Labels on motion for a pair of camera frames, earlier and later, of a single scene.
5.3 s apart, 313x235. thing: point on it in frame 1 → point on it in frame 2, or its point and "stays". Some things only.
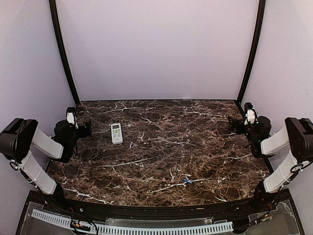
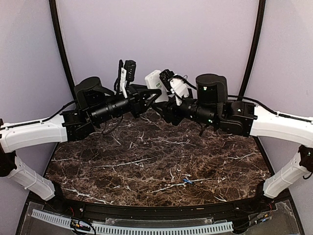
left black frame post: [54, 9] stays
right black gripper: [235, 122] → [169, 114]
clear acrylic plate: [160, 221] stays
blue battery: [187, 181] stays
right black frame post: [262, 8] stays
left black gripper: [83, 133] → [137, 93]
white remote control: [117, 133] → [154, 82]
